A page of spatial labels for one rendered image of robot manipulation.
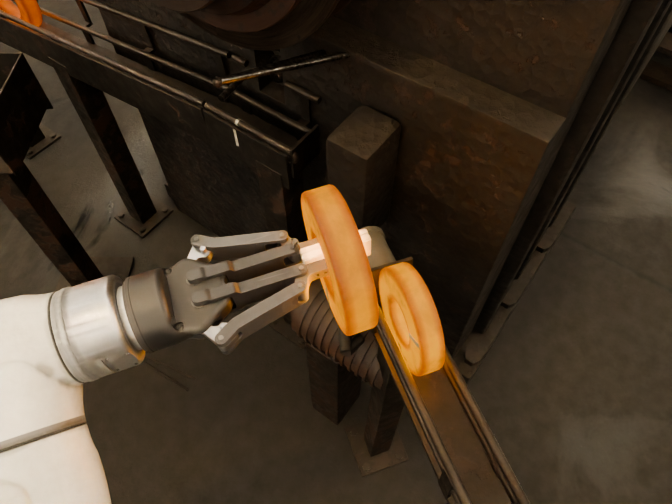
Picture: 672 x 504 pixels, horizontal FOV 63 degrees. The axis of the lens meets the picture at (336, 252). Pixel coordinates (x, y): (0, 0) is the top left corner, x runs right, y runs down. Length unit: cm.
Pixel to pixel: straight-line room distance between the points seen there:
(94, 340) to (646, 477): 134
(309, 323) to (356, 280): 48
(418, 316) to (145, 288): 33
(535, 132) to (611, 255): 111
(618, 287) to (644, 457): 48
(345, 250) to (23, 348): 28
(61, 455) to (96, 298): 13
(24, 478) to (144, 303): 16
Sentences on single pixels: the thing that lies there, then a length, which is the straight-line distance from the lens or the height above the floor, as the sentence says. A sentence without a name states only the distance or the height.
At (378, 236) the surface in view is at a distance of 84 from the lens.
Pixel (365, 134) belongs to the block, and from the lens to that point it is 83.
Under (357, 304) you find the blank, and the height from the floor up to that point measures 94.
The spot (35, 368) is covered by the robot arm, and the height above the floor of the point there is 94.
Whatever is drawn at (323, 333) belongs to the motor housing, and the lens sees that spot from 96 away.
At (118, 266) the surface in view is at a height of 1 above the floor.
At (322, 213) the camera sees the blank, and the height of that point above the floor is 98.
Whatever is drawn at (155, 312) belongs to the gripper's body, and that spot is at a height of 94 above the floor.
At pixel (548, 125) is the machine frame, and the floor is 87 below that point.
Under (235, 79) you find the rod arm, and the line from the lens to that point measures 77.
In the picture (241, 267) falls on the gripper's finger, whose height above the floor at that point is 93.
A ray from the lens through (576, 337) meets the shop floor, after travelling 165.
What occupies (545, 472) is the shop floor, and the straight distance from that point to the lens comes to 149.
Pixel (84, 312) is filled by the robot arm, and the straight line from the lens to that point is 53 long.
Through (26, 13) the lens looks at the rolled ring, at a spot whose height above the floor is 66.
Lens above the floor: 138
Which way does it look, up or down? 57 degrees down
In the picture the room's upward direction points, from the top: straight up
